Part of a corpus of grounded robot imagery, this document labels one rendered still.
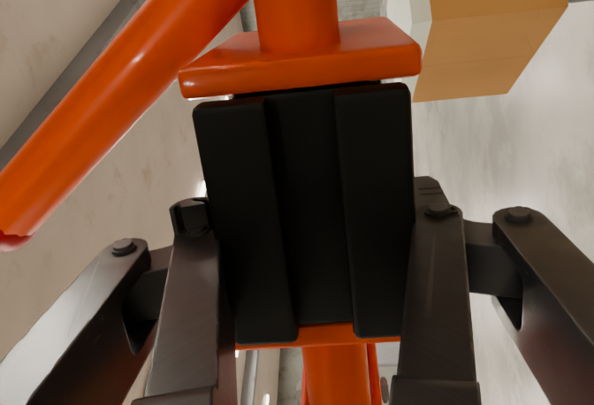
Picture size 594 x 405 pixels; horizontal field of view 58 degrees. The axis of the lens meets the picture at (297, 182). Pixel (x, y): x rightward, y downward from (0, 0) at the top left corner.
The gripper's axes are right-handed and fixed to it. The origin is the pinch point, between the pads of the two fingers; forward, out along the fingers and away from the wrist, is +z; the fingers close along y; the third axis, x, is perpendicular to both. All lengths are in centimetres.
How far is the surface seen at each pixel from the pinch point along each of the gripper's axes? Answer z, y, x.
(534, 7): 132, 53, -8
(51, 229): 411, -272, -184
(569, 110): 277, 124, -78
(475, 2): 134, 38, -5
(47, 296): 375, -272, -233
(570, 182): 269, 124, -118
